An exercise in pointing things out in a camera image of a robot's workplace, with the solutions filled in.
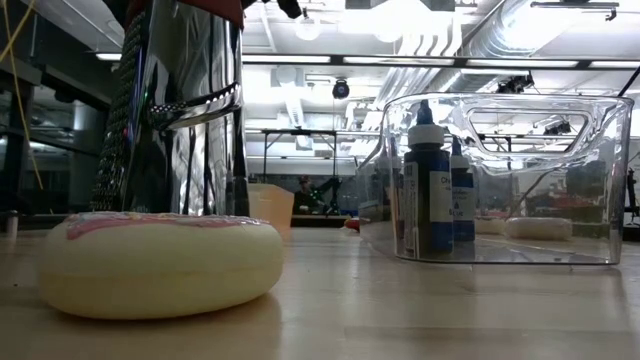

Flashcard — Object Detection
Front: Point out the silver ventilation duct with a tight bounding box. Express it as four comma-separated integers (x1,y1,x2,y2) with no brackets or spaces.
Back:
374,0,640,109

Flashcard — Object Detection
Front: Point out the clear plastic bin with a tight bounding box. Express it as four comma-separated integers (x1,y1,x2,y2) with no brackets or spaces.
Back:
355,91,636,266

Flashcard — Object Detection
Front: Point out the pink sprinkled donut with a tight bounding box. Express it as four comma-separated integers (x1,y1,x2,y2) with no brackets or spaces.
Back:
37,210,285,321

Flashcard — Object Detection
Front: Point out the black hanging fixture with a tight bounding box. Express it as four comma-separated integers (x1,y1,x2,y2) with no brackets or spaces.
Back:
496,71,536,95

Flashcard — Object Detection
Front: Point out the person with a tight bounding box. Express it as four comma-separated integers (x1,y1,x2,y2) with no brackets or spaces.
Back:
292,174,321,215

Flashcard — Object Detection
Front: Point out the black frame stand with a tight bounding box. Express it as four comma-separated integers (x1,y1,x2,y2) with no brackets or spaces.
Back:
259,128,340,201

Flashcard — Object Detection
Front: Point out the black aluminium table frame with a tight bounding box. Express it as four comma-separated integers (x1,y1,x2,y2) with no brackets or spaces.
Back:
0,212,354,231

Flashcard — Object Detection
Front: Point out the yellow extension cable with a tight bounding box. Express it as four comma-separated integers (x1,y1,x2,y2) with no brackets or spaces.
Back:
0,0,46,192

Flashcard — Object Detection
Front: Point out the red-handled steel box grater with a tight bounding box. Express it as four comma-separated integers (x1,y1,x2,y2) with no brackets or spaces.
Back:
88,0,250,219

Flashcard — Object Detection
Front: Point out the white ring lamp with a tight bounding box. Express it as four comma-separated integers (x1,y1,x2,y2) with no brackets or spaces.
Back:
293,14,322,42

